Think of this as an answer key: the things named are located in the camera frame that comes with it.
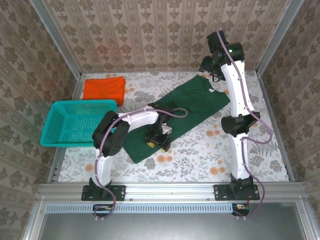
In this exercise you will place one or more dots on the long aluminium base rail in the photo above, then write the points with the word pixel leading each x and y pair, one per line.
pixel 170 191

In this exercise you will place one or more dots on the grey metal panel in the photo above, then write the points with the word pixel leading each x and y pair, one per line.
pixel 162 227

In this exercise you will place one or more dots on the dark green t-shirt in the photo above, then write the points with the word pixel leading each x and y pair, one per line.
pixel 197 100

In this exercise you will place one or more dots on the folded orange t-shirt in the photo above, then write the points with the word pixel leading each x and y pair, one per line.
pixel 103 88

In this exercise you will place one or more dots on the floral patterned table cover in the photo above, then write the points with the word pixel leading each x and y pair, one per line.
pixel 195 160

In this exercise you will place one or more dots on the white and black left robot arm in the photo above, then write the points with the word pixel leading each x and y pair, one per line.
pixel 140 118

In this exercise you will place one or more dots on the aluminium side rail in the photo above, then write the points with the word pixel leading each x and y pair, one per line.
pixel 56 166
pixel 282 150

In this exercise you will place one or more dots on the teal plastic basket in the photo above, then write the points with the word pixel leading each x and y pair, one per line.
pixel 70 125

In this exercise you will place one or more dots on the aluminium lower frame bar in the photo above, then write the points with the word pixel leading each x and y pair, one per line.
pixel 308 225
pixel 33 222

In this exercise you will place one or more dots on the aluminium corner post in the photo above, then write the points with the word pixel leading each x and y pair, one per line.
pixel 57 37
pixel 278 37

